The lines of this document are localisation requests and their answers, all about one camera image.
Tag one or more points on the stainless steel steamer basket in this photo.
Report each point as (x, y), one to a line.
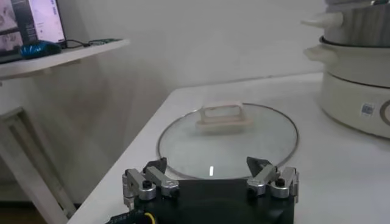
(362, 27)

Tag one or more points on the cream electric cooker pot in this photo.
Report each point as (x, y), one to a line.
(350, 82)

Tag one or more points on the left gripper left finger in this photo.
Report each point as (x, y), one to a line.
(161, 179)

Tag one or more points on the blue computer mouse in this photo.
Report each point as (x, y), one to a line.
(39, 49)

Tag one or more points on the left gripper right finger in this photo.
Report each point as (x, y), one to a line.
(263, 179)

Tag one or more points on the white side table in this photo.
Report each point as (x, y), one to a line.
(61, 58)

